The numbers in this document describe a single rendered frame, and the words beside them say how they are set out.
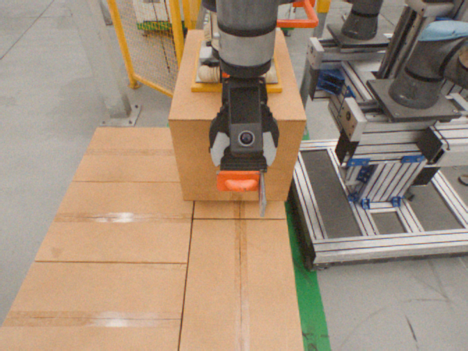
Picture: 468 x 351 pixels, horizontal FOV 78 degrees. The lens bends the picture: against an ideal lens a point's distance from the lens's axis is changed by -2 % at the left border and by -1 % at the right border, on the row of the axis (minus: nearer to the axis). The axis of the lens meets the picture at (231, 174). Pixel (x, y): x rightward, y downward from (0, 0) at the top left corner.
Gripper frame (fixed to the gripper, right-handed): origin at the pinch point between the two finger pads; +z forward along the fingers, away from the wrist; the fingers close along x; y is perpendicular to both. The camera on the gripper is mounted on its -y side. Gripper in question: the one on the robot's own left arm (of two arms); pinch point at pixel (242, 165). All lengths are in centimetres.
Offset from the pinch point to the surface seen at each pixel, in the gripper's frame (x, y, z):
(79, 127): 133, 155, 121
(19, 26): 284, 361, 121
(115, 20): 99, 217, 58
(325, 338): -43, -5, 121
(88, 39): 102, 166, 51
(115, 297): 44, -3, 66
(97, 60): 101, 166, 66
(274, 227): -15, 26, 67
